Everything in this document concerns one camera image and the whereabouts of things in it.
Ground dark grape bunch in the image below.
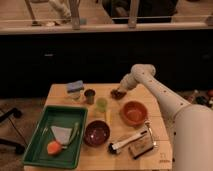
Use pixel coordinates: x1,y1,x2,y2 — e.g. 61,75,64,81
111,89,126,100

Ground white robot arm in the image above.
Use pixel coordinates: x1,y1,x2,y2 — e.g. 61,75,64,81
118,64,213,171

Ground orange bowl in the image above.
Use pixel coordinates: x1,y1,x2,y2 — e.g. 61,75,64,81
120,101,148,127

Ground purple bowl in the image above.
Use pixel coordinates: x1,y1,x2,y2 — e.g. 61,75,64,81
84,120,110,147

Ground green cup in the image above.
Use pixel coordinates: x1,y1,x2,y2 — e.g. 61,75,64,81
96,97,108,113

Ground dark metal cup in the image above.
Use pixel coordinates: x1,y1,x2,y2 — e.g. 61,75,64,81
84,89,95,105

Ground silver metal spoon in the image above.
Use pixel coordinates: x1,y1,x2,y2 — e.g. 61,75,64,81
145,122,157,147

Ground blue sponge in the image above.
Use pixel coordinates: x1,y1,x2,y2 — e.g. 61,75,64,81
67,80,84,93

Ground clear glass jar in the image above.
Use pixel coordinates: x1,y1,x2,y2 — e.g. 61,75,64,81
70,91,81,101

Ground green utensil in tray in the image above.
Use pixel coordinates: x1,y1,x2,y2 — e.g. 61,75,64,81
62,122,79,149

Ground wooden block with black base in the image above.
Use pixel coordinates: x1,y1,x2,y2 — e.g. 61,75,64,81
129,137,154,159

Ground green plastic tray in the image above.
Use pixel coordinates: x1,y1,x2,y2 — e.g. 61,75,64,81
23,105,87,170

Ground orange carrot toy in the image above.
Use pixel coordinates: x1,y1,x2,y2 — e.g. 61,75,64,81
47,141,62,155

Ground black chair base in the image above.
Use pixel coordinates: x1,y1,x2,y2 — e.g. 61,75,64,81
0,107,27,155

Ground white handled black brush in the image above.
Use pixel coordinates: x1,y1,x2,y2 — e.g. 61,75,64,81
108,131,147,154

